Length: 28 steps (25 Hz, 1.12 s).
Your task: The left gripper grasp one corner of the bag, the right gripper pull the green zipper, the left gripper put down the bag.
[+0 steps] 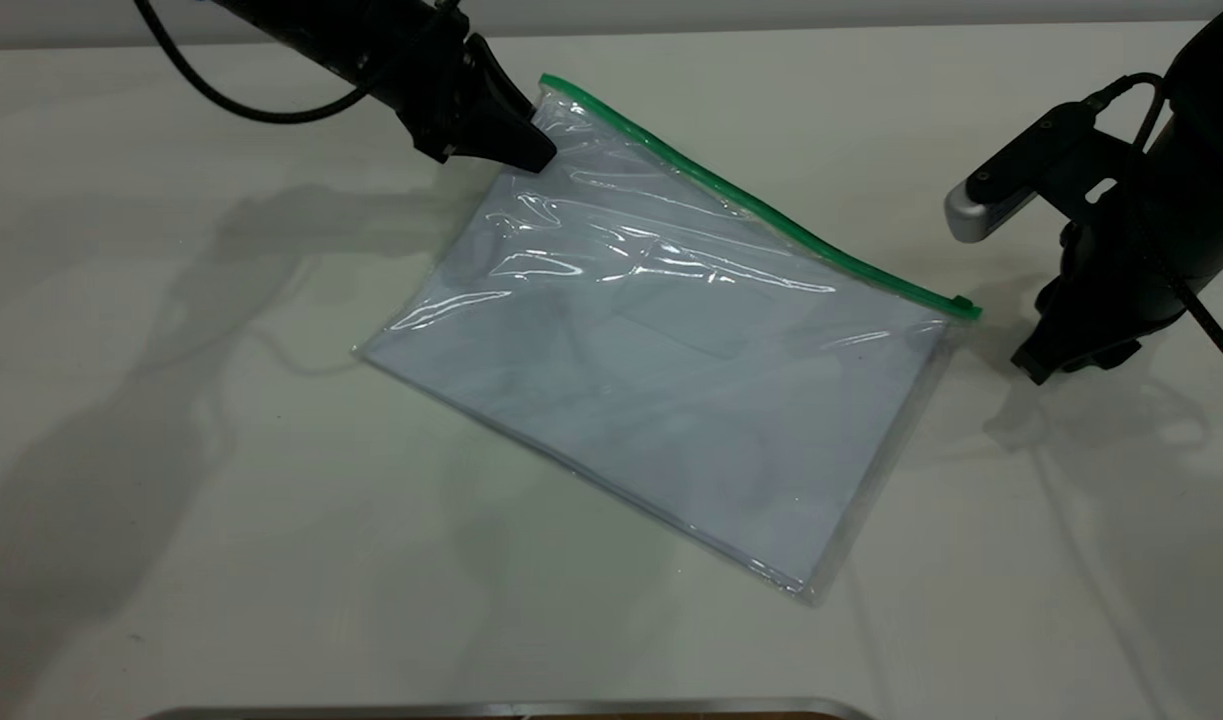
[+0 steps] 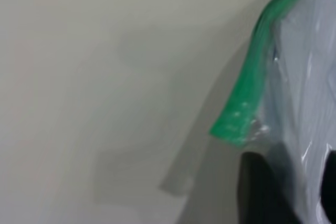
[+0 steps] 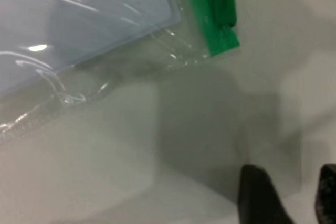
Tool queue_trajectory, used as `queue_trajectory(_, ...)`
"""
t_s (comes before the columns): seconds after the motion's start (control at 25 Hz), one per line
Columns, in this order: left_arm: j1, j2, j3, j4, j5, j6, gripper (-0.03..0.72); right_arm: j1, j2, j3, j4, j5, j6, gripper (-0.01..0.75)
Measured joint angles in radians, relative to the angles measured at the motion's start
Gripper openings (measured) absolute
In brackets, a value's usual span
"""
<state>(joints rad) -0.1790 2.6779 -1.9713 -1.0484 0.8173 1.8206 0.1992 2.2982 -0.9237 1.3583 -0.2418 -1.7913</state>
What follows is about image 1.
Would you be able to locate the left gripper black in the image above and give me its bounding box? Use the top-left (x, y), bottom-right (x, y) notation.
top-left (369, 0), bottom-right (558, 173)

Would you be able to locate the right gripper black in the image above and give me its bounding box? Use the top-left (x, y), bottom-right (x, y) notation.
top-left (1010, 160), bottom-right (1223, 387)

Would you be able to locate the clear plastic green-zip bag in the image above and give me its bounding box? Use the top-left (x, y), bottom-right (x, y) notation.
top-left (354, 73), bottom-right (983, 607)

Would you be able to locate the grey metal edge strip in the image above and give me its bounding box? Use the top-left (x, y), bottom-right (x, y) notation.
top-left (141, 697), bottom-right (878, 720)

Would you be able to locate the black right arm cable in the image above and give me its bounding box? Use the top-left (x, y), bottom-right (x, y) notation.
top-left (1089, 72), bottom-right (1223, 387)

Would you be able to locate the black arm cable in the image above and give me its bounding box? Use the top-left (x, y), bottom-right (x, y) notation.
top-left (133, 0), bottom-right (374, 125)
top-left (1089, 72), bottom-right (1223, 387)

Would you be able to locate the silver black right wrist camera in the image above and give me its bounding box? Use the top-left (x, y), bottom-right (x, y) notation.
top-left (944, 100), bottom-right (1132, 245)

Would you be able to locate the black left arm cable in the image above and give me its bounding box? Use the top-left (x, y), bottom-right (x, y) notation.
top-left (133, 0), bottom-right (374, 125)

